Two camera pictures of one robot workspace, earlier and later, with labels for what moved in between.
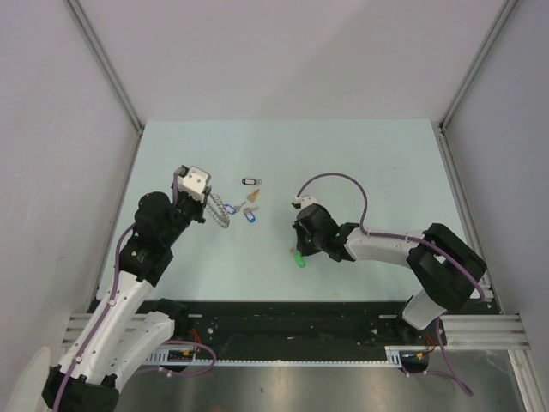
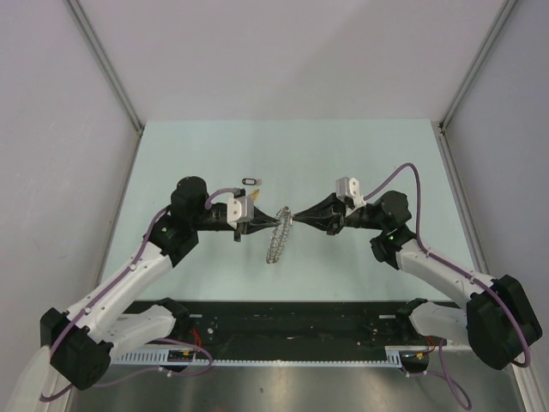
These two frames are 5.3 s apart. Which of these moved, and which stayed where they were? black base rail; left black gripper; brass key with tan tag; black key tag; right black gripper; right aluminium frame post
Moved: left black gripper; right black gripper
Stayed: black base rail; brass key with tan tag; right aluminium frame post; black key tag
